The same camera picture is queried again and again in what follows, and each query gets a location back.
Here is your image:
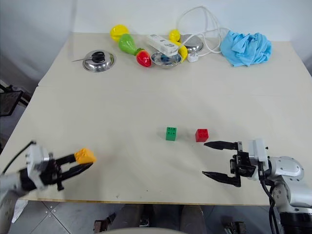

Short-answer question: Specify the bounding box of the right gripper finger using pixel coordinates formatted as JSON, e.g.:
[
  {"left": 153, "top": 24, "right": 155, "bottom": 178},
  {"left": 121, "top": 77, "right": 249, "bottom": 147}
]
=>
[
  {"left": 203, "top": 140, "right": 243, "bottom": 154},
  {"left": 201, "top": 171, "right": 242, "bottom": 188}
]

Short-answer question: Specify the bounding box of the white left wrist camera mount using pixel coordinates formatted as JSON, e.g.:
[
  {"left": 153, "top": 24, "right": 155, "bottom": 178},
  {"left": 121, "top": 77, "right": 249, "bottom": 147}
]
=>
[{"left": 25, "top": 145, "right": 54, "bottom": 190}]

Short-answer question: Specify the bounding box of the yellow toy lemon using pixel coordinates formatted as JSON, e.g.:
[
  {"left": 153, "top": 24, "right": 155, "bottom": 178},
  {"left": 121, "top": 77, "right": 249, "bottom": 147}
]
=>
[
  {"left": 110, "top": 24, "right": 130, "bottom": 43},
  {"left": 168, "top": 29, "right": 181, "bottom": 42}
]

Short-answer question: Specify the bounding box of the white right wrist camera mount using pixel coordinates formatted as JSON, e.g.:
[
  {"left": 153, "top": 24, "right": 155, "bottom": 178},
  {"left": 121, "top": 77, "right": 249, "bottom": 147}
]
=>
[{"left": 248, "top": 138, "right": 270, "bottom": 181}]

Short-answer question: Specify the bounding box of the yellow toy banana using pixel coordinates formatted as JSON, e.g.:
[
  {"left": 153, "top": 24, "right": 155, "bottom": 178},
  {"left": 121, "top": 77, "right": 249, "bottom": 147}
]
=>
[{"left": 170, "top": 40, "right": 189, "bottom": 62}]

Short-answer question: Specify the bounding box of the shiny steel dish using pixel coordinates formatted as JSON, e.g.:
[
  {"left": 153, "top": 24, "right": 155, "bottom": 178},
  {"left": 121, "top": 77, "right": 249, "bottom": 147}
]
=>
[{"left": 180, "top": 34, "right": 204, "bottom": 53}]

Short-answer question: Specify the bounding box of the crumpled blue cloth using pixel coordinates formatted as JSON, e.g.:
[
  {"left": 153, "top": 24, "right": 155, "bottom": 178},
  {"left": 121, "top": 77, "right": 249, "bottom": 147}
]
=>
[{"left": 220, "top": 29, "right": 273, "bottom": 68}]

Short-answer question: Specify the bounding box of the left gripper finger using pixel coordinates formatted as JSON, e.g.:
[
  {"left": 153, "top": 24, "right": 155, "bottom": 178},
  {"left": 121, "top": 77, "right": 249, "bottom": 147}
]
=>
[
  {"left": 60, "top": 162, "right": 94, "bottom": 182},
  {"left": 55, "top": 153, "right": 77, "bottom": 167}
]

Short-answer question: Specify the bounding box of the green toy brick cube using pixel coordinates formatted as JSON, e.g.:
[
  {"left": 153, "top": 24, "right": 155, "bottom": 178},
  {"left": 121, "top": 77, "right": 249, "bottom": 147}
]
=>
[{"left": 165, "top": 126, "right": 178, "bottom": 142}]

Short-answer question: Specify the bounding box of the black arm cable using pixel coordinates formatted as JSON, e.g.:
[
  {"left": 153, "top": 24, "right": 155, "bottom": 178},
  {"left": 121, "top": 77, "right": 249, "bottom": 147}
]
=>
[
  {"left": 0, "top": 140, "right": 37, "bottom": 175},
  {"left": 259, "top": 178, "right": 281, "bottom": 234}
]

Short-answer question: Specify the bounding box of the black metal chair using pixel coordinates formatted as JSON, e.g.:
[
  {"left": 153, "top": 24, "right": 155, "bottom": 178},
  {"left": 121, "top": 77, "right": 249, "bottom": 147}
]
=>
[{"left": 0, "top": 83, "right": 32, "bottom": 118}]

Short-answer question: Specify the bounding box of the white power cable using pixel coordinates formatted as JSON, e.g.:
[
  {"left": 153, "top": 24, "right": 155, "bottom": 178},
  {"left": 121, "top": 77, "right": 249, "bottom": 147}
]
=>
[{"left": 175, "top": 5, "right": 231, "bottom": 58}]

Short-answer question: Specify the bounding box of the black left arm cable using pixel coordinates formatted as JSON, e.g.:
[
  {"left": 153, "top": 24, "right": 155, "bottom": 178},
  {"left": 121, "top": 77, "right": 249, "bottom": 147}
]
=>
[{"left": 0, "top": 140, "right": 37, "bottom": 175}]

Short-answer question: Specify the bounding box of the red toy brick cube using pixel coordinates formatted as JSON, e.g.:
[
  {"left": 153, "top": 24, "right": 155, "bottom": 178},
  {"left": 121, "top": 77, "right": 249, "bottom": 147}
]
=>
[{"left": 195, "top": 128, "right": 210, "bottom": 143}]

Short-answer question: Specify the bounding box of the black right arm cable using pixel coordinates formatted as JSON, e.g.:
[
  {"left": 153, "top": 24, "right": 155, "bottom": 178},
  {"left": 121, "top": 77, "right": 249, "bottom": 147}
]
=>
[{"left": 259, "top": 178, "right": 281, "bottom": 234}]

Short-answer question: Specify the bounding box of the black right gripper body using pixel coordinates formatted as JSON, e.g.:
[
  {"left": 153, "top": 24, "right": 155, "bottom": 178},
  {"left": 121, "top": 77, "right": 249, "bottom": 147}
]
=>
[{"left": 229, "top": 151, "right": 257, "bottom": 180}]

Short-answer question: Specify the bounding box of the green toy pear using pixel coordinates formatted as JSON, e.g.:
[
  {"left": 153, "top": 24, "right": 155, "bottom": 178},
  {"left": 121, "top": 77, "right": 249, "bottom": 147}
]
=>
[{"left": 118, "top": 33, "right": 140, "bottom": 57}]

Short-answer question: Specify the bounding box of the dark metal floor bracket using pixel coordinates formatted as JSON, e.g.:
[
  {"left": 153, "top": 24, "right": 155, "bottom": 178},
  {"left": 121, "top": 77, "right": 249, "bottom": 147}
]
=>
[
  {"left": 223, "top": 220, "right": 246, "bottom": 234},
  {"left": 93, "top": 212, "right": 117, "bottom": 233}
]

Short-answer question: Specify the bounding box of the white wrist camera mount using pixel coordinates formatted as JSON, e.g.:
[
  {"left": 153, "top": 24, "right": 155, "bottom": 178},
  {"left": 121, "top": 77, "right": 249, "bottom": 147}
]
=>
[
  {"left": 25, "top": 145, "right": 54, "bottom": 190},
  {"left": 248, "top": 138, "right": 270, "bottom": 181}
]

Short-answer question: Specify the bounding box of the red toy strawberry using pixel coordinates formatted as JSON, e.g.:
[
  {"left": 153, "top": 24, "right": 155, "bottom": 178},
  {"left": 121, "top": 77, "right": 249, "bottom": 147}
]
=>
[{"left": 136, "top": 48, "right": 153, "bottom": 69}]

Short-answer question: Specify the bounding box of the white power strip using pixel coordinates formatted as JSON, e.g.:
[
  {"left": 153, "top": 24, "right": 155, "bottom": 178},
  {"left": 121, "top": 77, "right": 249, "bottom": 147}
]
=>
[{"left": 146, "top": 34, "right": 180, "bottom": 56}]

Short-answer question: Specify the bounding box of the steel bowl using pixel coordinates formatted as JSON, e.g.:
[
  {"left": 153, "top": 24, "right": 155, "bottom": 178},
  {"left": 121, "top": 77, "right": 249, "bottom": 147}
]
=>
[{"left": 150, "top": 51, "right": 183, "bottom": 70}]

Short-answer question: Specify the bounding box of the yellow toy brick cube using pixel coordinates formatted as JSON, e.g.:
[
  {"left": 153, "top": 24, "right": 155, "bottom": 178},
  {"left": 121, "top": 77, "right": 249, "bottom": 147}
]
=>
[{"left": 74, "top": 147, "right": 98, "bottom": 165}]

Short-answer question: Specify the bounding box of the steel pot lid black knob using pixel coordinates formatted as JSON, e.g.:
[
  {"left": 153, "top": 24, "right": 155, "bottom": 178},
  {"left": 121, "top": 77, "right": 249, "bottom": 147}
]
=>
[{"left": 82, "top": 49, "right": 117, "bottom": 74}]

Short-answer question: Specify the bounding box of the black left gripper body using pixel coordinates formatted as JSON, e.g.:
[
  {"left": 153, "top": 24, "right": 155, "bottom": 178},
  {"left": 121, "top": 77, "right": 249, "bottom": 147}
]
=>
[{"left": 39, "top": 155, "right": 65, "bottom": 192}]

